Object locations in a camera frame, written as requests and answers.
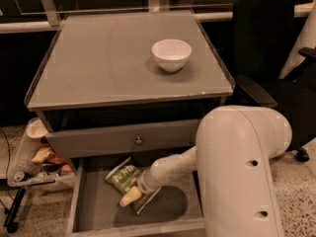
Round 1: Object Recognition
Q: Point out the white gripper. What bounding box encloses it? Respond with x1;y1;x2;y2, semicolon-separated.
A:
119;169;161;207

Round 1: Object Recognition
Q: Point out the green jalapeno chip bag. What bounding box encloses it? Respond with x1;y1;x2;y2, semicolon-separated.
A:
105;157;160;214

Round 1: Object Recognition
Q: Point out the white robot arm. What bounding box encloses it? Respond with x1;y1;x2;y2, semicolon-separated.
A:
119;106;292;237

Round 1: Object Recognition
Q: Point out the open grey middle drawer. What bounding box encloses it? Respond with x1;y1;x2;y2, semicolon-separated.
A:
66;151;206;237

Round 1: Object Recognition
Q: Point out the round metal drawer knob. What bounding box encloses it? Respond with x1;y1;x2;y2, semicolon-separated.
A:
135;136;143;145

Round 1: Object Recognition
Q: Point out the closed grey top drawer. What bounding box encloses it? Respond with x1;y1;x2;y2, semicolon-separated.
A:
46;119;200;158

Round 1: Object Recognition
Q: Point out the red snack bag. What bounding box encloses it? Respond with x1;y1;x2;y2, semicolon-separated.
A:
45;152;66;165

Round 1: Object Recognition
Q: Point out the yellow snack bag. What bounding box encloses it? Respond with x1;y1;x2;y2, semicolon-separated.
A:
32;147;51;164

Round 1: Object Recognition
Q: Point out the grey drawer cabinet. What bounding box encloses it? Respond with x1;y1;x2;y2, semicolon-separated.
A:
24;9;236;237

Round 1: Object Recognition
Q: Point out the clear plastic snack bin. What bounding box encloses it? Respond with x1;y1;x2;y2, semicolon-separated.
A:
8;130;76;194

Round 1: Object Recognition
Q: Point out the white bowl in bin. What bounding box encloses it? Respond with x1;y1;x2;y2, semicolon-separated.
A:
26;118;48;139

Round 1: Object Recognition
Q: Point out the black stand leg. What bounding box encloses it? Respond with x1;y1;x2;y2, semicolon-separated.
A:
3;188;26;233

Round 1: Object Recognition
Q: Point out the white ceramic bowl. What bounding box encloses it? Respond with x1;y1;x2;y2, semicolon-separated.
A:
151;39;192;72

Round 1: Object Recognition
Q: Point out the metal railing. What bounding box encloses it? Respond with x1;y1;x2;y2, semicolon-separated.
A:
0;0;316;36

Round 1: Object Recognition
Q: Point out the black office chair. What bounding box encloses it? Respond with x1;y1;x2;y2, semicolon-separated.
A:
228;0;316;162

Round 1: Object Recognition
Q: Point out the black cable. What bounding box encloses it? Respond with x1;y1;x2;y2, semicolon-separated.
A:
0;127;12;180

